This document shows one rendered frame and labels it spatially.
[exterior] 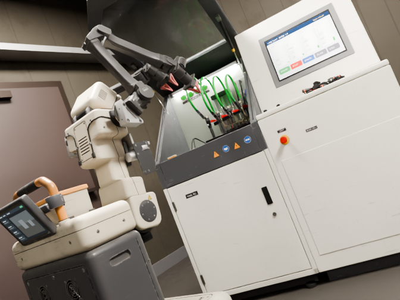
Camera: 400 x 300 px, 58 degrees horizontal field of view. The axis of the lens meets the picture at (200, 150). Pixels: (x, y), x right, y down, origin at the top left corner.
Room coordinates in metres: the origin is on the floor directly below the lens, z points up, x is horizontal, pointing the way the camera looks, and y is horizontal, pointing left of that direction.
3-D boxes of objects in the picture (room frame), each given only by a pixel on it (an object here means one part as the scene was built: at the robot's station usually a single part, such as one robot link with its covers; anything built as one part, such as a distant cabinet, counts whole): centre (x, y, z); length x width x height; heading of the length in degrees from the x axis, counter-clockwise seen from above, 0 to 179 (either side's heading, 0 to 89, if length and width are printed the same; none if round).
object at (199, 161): (2.14, -0.03, 0.87); 0.62 x 0.04 x 0.16; 69
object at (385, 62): (1.98, -0.72, 0.96); 0.70 x 0.22 x 0.03; 69
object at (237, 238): (2.13, -0.02, 0.44); 0.65 x 0.02 x 0.68; 69
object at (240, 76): (2.52, -0.44, 1.20); 0.13 x 0.03 x 0.31; 69
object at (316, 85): (1.96, -0.75, 1.01); 0.23 x 0.11 x 0.06; 69
